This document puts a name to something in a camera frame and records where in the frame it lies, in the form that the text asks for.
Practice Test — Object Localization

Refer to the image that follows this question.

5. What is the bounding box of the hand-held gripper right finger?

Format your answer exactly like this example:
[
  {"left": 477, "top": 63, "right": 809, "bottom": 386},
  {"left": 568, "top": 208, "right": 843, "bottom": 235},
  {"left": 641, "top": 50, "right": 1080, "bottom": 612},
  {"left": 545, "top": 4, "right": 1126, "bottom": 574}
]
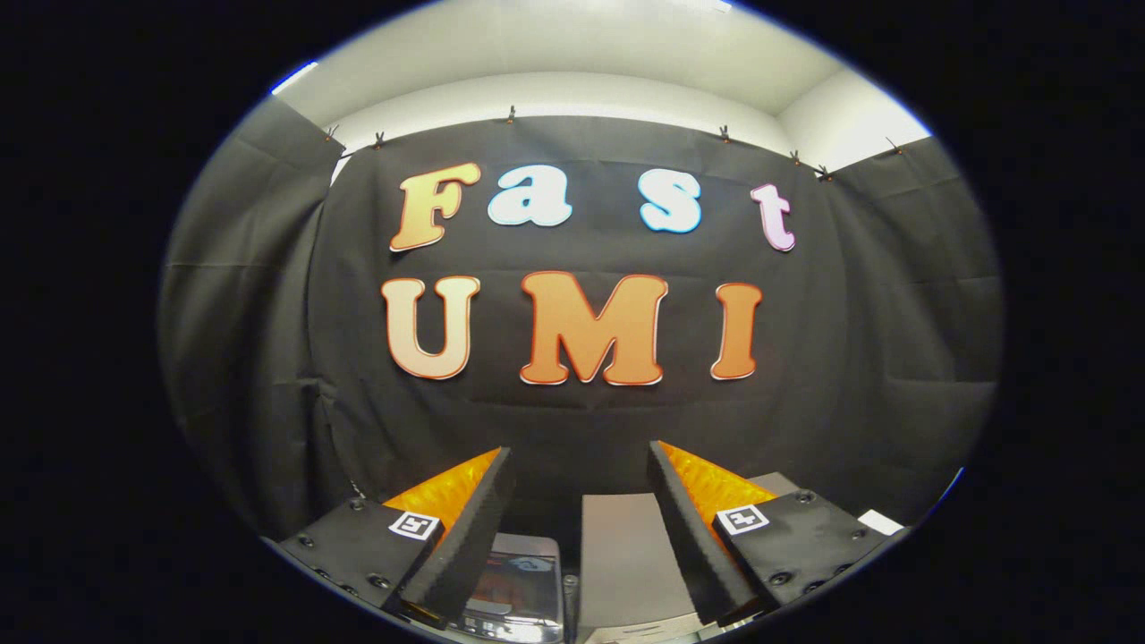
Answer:
[{"left": 646, "top": 440, "right": 898, "bottom": 627}]

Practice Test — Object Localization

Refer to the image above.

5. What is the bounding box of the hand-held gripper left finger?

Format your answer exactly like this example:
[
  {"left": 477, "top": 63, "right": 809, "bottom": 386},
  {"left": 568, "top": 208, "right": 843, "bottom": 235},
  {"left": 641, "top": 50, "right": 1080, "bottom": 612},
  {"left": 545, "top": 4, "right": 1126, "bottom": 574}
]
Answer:
[{"left": 261, "top": 445, "right": 518, "bottom": 631}]

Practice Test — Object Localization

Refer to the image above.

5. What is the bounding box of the long ceiling light strip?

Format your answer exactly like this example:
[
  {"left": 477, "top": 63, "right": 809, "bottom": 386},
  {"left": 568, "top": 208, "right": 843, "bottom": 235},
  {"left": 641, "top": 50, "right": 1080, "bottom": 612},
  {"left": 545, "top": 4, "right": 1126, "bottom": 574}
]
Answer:
[{"left": 270, "top": 60, "right": 320, "bottom": 96}]

